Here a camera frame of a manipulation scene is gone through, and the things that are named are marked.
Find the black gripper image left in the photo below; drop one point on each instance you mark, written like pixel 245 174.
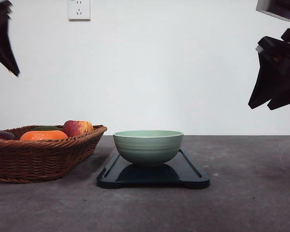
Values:
pixel 7 55

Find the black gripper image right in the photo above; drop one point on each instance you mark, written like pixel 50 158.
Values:
pixel 274 62

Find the green ceramic bowl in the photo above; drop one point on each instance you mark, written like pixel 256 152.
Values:
pixel 148 147

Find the brown wicker basket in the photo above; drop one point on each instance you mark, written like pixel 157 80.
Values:
pixel 37 161

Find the dark purple fruit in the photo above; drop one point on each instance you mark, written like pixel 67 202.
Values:
pixel 6 135

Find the dark green avocado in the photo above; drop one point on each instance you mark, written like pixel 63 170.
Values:
pixel 41 128

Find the orange tangerine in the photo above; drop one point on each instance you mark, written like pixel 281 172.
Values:
pixel 42 134

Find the red yellow apple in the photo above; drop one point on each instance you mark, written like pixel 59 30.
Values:
pixel 77 128

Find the dark rectangular tray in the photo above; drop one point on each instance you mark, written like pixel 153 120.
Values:
pixel 181 170

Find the grey camera box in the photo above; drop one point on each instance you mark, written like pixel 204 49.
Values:
pixel 277 8

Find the white wall socket left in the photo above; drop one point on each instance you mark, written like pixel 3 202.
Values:
pixel 79 11

